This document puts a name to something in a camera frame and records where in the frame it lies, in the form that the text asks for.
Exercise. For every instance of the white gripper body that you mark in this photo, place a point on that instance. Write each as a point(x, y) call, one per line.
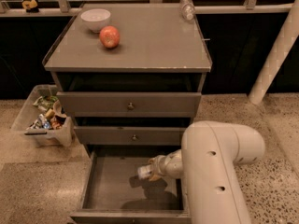
point(163, 166)

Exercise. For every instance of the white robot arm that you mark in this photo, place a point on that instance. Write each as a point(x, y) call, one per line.
point(206, 163)

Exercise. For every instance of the grey bottom drawer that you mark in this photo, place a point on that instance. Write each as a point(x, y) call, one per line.
point(113, 193)

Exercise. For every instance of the grey drawer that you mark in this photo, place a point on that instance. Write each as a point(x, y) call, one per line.
point(143, 136)
point(130, 104)
point(113, 193)

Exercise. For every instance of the grey middle drawer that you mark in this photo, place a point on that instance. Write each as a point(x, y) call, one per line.
point(143, 136)

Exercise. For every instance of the grey drawer cabinet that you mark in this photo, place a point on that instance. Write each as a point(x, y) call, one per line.
point(158, 52)

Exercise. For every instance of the grey top drawer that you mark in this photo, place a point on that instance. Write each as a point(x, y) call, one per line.
point(130, 104)

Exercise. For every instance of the brown snack packet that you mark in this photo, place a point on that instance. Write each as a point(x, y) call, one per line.
point(57, 122)

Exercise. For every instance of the blue snack packet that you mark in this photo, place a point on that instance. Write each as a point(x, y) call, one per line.
point(40, 123)

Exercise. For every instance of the clear plastic storage bin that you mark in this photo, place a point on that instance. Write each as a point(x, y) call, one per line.
point(29, 113)

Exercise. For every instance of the green snack bag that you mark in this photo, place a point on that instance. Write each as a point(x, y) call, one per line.
point(44, 103)

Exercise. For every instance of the red apple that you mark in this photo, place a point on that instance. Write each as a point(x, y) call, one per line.
point(109, 37)

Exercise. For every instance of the white bowl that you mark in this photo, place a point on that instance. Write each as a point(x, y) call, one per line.
point(96, 19)

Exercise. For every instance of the white slanted pillar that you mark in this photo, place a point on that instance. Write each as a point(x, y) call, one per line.
point(277, 55)

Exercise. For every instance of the yellow black small object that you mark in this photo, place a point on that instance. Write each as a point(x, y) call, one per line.
point(30, 6)

